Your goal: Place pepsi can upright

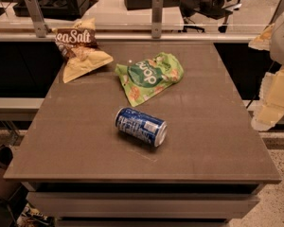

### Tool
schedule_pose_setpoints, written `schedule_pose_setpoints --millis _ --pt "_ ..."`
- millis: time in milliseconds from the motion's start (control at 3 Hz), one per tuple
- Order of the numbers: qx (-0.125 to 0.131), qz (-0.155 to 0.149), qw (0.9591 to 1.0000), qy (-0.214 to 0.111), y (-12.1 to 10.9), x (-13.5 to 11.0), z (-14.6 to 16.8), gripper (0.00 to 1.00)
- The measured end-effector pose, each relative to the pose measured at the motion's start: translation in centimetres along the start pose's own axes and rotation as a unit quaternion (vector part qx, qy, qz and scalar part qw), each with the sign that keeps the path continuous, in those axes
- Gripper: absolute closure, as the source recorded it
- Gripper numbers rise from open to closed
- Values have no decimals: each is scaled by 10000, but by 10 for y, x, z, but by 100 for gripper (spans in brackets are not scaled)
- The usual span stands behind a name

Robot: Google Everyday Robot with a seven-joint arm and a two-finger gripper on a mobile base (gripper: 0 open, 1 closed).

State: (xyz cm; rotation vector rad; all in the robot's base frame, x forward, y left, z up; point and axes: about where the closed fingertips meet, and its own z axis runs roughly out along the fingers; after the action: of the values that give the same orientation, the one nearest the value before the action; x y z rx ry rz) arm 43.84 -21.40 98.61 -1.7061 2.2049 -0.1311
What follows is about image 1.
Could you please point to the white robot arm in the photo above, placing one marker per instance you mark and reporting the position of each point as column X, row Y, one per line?
column 277, row 42

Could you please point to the metal bracket post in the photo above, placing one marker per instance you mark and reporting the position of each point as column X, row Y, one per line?
column 156, row 18
column 37, row 18
column 278, row 11

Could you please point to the brown bin at left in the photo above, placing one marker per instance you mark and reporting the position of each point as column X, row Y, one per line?
column 12, row 194

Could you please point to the right metal bracket post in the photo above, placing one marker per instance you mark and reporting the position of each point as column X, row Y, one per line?
column 278, row 11

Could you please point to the black box on counter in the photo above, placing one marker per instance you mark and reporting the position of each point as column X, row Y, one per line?
column 65, row 9

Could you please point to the black office chair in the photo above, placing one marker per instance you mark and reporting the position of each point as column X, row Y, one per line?
column 208, row 7

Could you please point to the sea salt chips bag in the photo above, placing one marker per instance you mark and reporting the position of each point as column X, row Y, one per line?
column 79, row 47

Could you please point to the middle metal bracket post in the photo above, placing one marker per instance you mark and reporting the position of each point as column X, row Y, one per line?
column 156, row 18

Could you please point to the green snack bag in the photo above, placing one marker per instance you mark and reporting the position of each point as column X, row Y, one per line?
column 145, row 79

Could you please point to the left metal bracket post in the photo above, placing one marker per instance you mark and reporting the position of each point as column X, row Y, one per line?
column 37, row 18

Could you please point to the blue pepsi can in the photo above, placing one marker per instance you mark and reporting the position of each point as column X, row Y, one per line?
column 147, row 128

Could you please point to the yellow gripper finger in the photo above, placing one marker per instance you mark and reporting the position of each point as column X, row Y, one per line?
column 271, row 101
column 263, row 40

